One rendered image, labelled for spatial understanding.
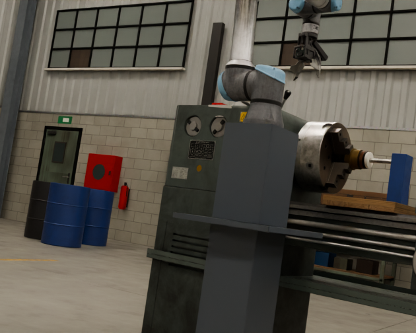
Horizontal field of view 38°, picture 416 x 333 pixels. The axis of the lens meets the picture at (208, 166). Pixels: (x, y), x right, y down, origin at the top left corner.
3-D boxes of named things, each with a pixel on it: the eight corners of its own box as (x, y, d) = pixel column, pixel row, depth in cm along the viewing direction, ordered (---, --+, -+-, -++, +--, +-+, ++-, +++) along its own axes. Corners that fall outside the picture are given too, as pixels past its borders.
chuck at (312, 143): (294, 181, 254) (308, 111, 259) (326, 199, 278) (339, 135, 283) (313, 183, 248) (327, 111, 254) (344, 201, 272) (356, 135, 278)
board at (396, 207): (321, 204, 244) (323, 194, 244) (358, 212, 272) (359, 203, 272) (393, 212, 225) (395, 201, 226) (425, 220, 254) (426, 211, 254)
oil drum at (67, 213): (31, 240, 868) (41, 180, 875) (61, 242, 918) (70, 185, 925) (61, 247, 836) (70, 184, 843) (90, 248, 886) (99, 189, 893)
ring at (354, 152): (344, 146, 256) (364, 147, 251) (352, 150, 264) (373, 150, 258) (341, 168, 256) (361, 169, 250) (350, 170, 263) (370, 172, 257)
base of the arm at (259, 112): (269, 125, 212) (273, 97, 212) (234, 123, 221) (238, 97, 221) (290, 133, 224) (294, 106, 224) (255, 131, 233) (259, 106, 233)
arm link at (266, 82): (271, 98, 214) (276, 61, 215) (240, 98, 223) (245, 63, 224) (288, 106, 224) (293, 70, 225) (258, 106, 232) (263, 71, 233)
